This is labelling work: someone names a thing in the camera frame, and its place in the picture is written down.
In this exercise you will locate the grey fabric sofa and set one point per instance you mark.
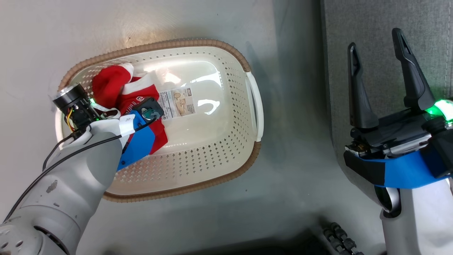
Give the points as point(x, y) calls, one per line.
point(375, 21)

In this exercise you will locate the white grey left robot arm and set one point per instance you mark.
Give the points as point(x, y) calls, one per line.
point(70, 191)

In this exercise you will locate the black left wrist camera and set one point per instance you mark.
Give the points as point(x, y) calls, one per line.
point(76, 102)

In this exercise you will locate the white perforated laundry basket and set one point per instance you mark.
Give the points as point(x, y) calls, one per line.
point(198, 148)

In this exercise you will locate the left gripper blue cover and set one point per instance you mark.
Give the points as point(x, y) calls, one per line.
point(139, 141)

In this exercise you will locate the red and white garment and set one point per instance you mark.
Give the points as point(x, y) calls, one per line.
point(109, 83)

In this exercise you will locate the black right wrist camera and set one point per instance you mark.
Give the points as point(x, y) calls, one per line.
point(444, 148)

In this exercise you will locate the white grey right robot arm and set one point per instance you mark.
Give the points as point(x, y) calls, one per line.
point(421, 223)

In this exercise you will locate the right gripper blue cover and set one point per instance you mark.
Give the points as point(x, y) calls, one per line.
point(400, 166)

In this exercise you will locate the paper label sticker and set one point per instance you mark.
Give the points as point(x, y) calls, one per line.
point(178, 102)

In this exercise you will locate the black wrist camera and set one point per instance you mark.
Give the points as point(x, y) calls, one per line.
point(76, 102)
point(444, 148)

